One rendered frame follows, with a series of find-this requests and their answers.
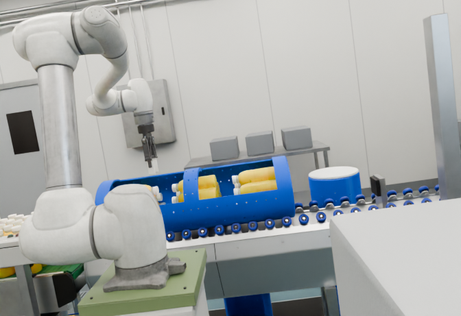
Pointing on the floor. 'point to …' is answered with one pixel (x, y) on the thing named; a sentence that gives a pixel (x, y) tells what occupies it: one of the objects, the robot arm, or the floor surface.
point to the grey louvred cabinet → (399, 260)
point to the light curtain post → (443, 105)
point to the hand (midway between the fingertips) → (152, 166)
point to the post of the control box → (27, 290)
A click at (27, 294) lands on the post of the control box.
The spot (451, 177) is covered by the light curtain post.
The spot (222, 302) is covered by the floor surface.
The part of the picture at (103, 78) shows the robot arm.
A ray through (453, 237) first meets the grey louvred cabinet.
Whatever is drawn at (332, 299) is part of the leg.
